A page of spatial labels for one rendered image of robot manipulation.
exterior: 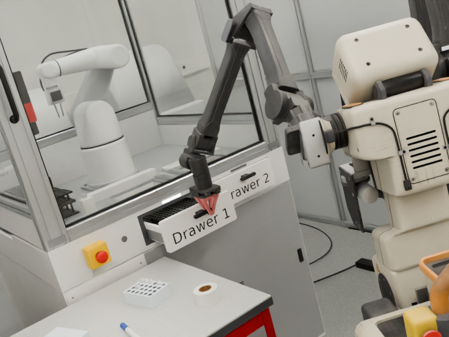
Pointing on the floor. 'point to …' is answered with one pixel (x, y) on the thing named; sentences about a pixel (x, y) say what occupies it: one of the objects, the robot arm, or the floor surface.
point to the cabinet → (289, 291)
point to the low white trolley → (166, 308)
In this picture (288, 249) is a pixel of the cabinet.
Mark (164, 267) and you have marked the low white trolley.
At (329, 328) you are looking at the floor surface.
